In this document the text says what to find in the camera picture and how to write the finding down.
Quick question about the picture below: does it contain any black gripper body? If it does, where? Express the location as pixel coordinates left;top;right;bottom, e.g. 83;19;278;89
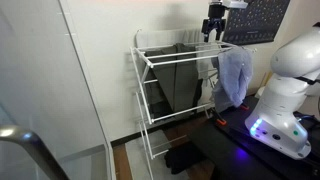
207;3;228;28

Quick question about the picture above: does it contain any blue striped shirt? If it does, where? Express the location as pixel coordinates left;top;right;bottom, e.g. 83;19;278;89
211;46;255;113

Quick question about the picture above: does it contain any white metal drying rack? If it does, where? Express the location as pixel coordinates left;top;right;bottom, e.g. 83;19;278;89
129;39;258;180

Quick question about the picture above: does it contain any olive green hanging garment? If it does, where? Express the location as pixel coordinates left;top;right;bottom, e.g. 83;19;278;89
143;42;205;118

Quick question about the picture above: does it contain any black robot table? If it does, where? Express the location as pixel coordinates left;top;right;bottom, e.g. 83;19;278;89
189;94;320;180

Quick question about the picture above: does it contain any black cloth on floor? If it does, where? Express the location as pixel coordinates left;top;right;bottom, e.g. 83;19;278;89
163;141;210;175

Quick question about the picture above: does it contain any grey floor mat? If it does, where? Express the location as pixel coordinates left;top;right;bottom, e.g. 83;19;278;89
124;129;192;180

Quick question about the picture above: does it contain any glass shower panel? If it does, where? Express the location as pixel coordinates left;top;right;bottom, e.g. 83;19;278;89
0;0;117;180

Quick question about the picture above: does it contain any metal handrail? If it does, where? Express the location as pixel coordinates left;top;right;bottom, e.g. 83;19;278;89
0;124;70;180

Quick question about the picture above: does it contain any dark illustrated wall poster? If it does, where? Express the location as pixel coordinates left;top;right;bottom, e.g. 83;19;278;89
221;0;291;46

